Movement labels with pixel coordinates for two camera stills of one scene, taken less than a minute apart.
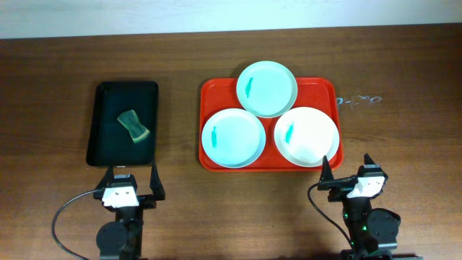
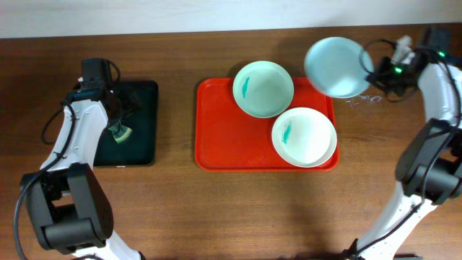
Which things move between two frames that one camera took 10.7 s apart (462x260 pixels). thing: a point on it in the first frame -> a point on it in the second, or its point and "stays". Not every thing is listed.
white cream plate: x=305 y=135 stays
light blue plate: x=233 y=138 -> x=338 y=66
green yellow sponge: x=136 y=130 -> x=120 y=133
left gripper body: x=145 y=198 -> x=120 y=110
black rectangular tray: x=109 y=142 stays
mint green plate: x=267 y=89 stays
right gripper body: x=337 y=183 -> x=377 y=73
